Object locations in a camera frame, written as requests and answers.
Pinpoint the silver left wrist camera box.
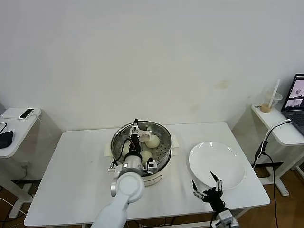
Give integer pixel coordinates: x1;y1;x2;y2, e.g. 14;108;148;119
146;158;158;175

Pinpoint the white floor cable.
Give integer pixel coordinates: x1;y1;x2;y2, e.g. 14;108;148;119
0;197;28;216

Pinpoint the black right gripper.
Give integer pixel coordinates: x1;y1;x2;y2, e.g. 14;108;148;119
191;170;226;212

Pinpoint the flat white box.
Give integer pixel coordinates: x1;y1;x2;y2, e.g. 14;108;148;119
1;107;41;120

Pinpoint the white table leg frame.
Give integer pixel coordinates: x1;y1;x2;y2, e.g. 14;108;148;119
234;208;247;219

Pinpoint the white drinking straw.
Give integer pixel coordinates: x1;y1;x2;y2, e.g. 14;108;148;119
268;79;281;106

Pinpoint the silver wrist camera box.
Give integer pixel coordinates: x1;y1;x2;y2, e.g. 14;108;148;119
146;158;158;175
215;209;239;228

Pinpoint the white side table with pouch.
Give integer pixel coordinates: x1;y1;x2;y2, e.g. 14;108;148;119
0;107;63;219

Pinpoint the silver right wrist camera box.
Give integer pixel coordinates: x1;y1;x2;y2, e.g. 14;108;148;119
215;209;239;228

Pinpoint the black smartphone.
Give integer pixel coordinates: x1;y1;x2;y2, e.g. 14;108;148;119
19;108;34;119

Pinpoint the black cable with white plug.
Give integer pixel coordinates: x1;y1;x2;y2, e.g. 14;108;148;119
251;118;292;228

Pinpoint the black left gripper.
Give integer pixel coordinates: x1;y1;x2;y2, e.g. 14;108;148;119
129;118;141;156

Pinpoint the grey laptop beside cup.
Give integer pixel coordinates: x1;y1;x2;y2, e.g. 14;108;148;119
281;73;304;136

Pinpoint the white round plate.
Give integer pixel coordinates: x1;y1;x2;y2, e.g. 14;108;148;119
189;141;246;190

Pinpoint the black soft pouch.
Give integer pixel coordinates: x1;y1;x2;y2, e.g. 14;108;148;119
0;131;14;149

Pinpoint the white side table with cup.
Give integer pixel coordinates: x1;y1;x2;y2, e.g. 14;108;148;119
231;104;304;197

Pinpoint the clear plastic drink cup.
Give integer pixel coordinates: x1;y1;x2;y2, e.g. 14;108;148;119
260;91;283;114

